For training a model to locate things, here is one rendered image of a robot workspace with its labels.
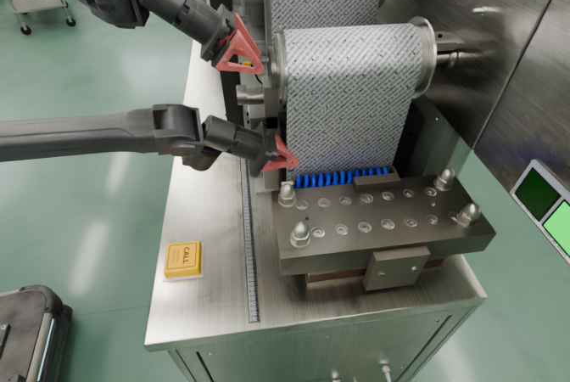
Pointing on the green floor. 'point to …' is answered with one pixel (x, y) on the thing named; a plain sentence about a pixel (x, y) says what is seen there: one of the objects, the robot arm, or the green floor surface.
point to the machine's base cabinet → (326, 351)
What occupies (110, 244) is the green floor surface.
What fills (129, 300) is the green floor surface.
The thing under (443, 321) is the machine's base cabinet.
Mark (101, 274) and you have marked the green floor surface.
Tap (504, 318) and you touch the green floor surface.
